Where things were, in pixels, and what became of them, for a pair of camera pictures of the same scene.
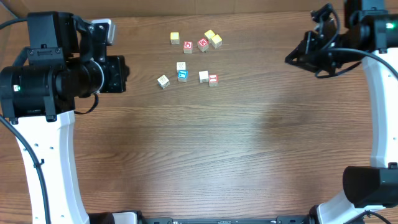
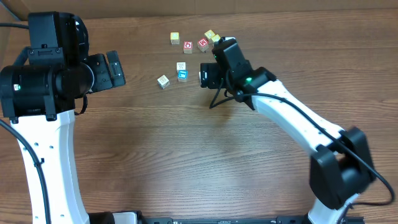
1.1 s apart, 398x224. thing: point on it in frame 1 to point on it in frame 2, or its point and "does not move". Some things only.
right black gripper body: (315, 55) to (212, 71)
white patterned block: (163, 81) does not move
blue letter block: (183, 75) does not move
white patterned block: (181, 65) does not move
